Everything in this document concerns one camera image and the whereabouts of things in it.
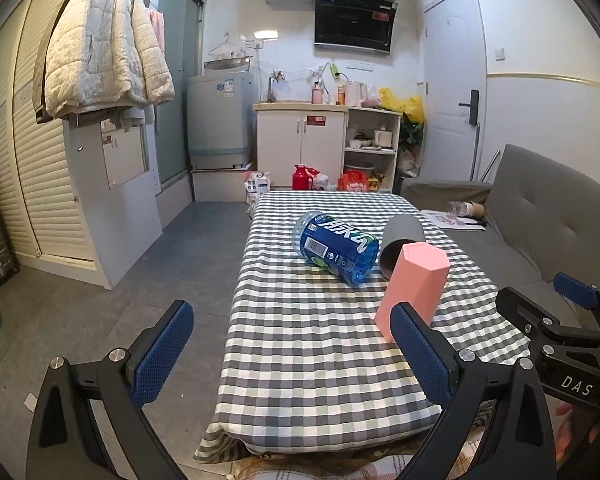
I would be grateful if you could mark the person's right hand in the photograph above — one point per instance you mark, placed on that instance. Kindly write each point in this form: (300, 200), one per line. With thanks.
(566, 430)

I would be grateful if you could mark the white paper sheets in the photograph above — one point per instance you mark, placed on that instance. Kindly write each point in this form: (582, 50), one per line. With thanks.
(465, 225)

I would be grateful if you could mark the black range hood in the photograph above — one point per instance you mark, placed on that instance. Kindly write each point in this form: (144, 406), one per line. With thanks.
(352, 20)

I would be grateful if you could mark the white quilted jacket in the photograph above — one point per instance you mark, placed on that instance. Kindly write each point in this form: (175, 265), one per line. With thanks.
(100, 40)

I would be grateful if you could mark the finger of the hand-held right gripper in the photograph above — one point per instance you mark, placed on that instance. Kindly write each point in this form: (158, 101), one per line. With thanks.
(575, 291)
(522, 310)

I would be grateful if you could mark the white door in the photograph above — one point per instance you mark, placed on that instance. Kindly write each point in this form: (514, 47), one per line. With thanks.
(450, 60)

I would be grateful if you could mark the pink hanging cloth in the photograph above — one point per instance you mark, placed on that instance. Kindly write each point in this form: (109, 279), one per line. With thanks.
(157, 30)

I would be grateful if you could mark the yellow plastic bag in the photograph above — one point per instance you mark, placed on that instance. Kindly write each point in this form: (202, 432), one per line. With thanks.
(407, 105)

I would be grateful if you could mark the white printed package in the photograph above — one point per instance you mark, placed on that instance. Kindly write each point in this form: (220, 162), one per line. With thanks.
(256, 186)

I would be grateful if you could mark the dark green plant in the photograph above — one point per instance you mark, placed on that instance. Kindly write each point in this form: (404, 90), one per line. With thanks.
(411, 135)

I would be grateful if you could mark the metal faucet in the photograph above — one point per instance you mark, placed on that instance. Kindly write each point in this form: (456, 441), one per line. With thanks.
(275, 80)

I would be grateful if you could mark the brown paper cup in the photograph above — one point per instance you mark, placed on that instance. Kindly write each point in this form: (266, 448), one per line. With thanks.
(475, 208)

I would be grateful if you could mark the pink cup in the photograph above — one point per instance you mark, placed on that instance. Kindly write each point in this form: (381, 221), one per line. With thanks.
(415, 285)

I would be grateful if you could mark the checkered tablecloth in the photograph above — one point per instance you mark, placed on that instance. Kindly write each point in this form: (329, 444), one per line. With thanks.
(305, 340)

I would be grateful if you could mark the orange bottle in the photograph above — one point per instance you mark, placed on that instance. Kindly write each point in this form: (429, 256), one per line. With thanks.
(340, 96)

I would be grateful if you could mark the blue water bottle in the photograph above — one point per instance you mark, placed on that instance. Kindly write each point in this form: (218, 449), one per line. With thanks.
(330, 245)

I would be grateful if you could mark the metal basin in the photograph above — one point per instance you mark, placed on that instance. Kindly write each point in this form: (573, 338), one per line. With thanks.
(225, 64)

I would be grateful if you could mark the grey cup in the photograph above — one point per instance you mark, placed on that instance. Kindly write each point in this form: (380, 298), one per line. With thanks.
(405, 230)

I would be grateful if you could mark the red bag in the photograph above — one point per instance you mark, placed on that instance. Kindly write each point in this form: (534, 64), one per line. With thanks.
(352, 181)

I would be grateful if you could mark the black door lock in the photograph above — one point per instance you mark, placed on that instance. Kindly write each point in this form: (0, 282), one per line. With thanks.
(473, 105)

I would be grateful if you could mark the grey sofa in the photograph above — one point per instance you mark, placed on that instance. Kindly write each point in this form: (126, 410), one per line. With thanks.
(540, 210)

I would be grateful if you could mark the red thermos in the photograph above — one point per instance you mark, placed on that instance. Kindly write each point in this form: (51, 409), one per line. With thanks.
(301, 177)

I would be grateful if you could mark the pale plastic basin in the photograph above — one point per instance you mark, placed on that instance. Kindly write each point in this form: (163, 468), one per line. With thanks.
(360, 166)

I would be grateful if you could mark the patterned blanket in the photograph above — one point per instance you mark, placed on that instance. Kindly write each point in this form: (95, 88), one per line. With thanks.
(280, 470)

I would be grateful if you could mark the grey washing machine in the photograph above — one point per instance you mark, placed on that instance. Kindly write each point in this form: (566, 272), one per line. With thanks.
(217, 120)

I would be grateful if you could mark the white open shelf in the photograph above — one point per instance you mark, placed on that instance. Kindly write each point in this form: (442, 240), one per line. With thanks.
(397, 150)

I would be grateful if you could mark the cream shutter wardrobe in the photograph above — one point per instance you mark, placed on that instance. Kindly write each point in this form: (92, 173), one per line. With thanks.
(35, 170)

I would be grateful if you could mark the white washer platform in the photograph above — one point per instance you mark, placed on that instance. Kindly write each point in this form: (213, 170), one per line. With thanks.
(215, 185)

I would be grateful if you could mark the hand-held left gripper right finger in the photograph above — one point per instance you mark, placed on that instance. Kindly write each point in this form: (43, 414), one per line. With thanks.
(420, 355)

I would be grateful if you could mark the white panel cabinet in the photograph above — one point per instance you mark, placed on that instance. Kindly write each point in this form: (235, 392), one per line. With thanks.
(110, 220)

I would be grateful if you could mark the pink bottle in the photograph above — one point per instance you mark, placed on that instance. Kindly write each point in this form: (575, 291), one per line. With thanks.
(317, 95)

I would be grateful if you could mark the pale pink kettle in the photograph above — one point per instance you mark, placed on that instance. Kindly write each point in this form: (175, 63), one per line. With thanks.
(355, 94)

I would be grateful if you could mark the frosted glass door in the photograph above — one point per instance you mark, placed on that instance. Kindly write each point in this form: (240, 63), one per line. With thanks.
(180, 35)

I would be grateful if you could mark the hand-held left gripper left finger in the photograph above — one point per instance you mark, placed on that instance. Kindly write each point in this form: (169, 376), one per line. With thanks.
(162, 355)

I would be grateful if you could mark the white sink cabinet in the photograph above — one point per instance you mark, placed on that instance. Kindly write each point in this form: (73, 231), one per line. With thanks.
(280, 145)

